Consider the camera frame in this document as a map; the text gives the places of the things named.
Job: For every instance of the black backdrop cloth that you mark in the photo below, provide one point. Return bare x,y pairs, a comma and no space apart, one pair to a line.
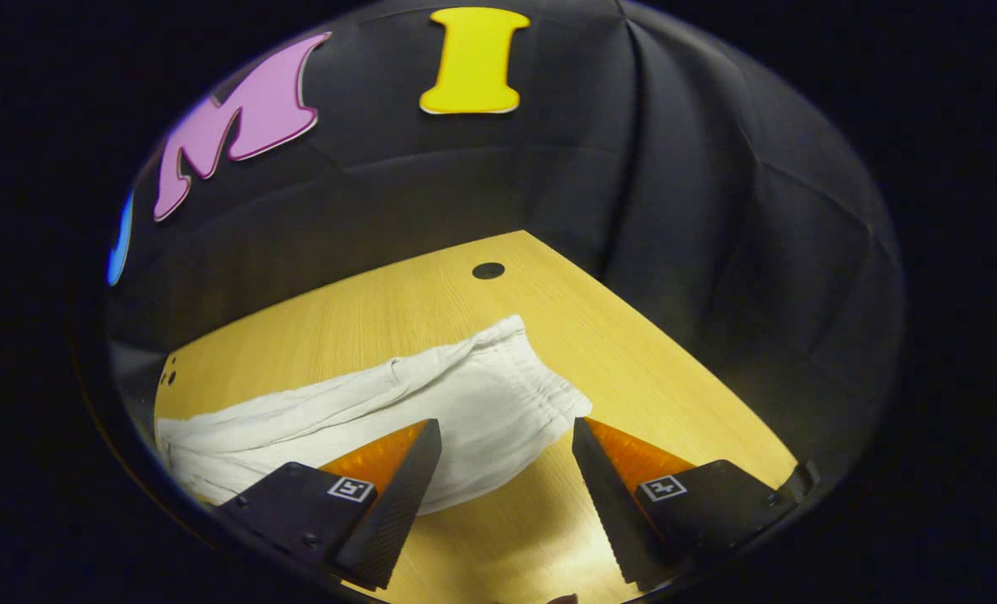
633,168

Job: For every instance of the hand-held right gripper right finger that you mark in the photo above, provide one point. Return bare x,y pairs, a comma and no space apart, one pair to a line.
608,503

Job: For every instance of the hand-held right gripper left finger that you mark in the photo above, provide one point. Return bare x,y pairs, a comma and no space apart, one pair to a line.
394,512

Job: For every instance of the white jeans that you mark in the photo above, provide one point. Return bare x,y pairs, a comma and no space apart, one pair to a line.
465,403

